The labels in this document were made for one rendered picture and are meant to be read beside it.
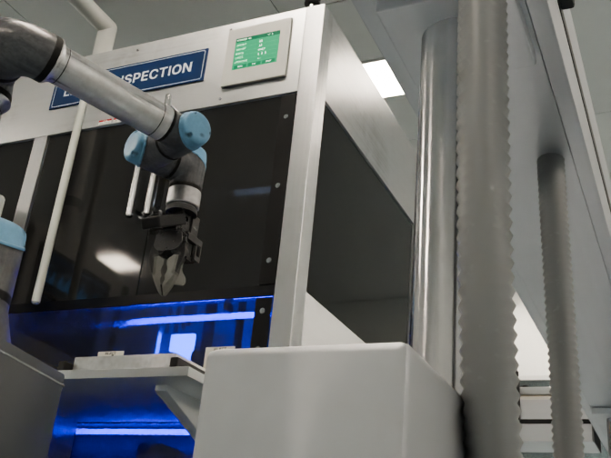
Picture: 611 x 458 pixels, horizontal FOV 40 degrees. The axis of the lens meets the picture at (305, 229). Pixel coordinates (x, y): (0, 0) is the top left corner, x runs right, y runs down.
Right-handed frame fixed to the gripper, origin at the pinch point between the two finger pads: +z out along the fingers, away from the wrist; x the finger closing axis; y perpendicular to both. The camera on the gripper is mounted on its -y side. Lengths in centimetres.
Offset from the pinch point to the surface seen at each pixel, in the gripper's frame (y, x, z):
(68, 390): 7.4, 25.8, 19.5
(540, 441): 49, -70, 21
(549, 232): -73, -91, 29
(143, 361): 0.9, 2.2, 15.5
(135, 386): 5.6, 6.6, 19.5
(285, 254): 38.4, -8.4, -23.6
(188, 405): 13.5, -2.2, 21.7
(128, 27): 116, 132, -190
